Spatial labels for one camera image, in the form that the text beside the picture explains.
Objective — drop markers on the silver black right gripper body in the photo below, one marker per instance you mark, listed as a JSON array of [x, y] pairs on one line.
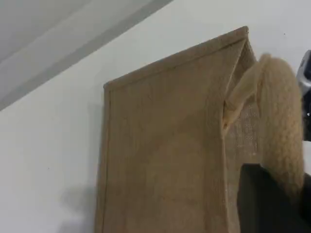
[[306, 97]]

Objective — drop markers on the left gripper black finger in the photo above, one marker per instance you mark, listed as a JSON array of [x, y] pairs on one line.
[[267, 208]]

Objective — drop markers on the brown jute bag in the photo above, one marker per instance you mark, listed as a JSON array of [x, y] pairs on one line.
[[165, 136]]

